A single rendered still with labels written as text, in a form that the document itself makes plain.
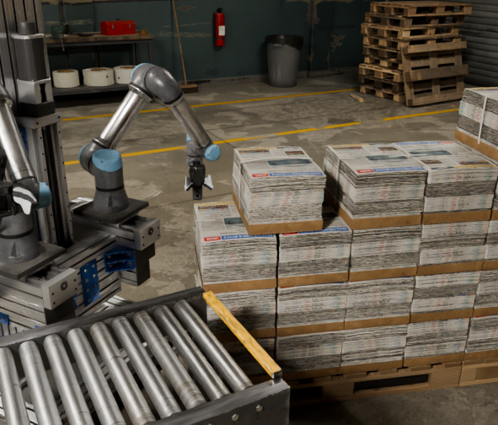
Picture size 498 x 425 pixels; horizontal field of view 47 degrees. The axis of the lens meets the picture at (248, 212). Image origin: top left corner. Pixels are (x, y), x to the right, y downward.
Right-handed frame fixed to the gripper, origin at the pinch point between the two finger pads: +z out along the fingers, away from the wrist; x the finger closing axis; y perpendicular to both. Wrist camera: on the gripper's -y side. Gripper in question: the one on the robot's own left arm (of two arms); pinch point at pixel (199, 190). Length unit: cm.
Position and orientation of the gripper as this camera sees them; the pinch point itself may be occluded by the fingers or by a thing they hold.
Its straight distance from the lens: 248.3
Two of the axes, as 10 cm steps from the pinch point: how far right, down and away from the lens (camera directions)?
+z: 1.4, 4.0, -9.1
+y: 0.1, -9.2, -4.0
